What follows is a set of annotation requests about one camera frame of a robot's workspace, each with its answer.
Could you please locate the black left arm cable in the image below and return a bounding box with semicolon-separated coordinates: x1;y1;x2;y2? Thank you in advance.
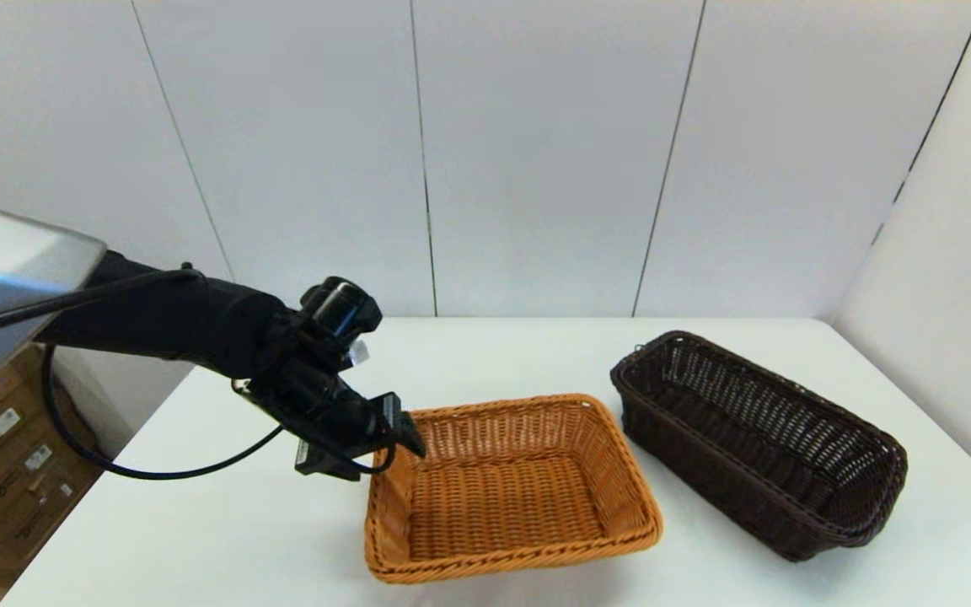
0;266;286;481

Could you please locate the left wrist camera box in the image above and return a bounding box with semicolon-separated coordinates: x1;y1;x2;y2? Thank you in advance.
294;440;362;482

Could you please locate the orange wicker basket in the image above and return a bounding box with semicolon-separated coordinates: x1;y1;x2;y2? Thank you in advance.
364;393;663;584

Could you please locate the dark brown wicker basket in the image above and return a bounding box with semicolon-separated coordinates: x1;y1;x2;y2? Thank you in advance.
609;330;909;561

